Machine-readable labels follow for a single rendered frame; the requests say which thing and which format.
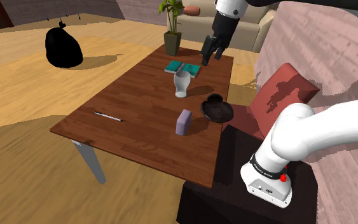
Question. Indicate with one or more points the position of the pink sofa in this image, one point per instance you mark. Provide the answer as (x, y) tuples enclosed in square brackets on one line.
[(321, 46)]

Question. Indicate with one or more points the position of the teal book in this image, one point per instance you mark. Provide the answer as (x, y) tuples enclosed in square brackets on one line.
[(174, 66)]

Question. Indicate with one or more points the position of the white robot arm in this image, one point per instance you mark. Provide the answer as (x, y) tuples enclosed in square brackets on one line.
[(321, 124)]

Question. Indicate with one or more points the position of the black bowl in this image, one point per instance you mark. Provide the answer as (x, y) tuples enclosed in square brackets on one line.
[(216, 110)]

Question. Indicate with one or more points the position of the silver black pen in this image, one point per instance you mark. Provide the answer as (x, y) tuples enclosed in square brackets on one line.
[(109, 116)]

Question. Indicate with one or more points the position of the brown wooden table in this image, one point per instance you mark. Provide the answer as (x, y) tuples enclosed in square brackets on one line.
[(141, 102)]

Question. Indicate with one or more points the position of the black garbage bag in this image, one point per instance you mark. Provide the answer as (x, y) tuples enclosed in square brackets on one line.
[(62, 49)]

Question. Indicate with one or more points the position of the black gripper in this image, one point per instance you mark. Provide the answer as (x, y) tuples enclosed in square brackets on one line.
[(224, 29)]

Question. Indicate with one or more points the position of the purple block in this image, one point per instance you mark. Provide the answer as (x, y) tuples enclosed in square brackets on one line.
[(183, 122)]

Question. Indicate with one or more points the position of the red cushion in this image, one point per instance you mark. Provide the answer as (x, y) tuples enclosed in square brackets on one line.
[(278, 90)]

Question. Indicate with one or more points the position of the green potted plant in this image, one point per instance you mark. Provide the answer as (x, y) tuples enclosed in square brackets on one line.
[(172, 43)]

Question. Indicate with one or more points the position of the white grey cup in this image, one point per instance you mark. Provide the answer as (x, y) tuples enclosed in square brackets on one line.
[(181, 83)]

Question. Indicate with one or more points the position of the beige sofa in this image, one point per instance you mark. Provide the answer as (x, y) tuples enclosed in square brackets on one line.
[(194, 28)]

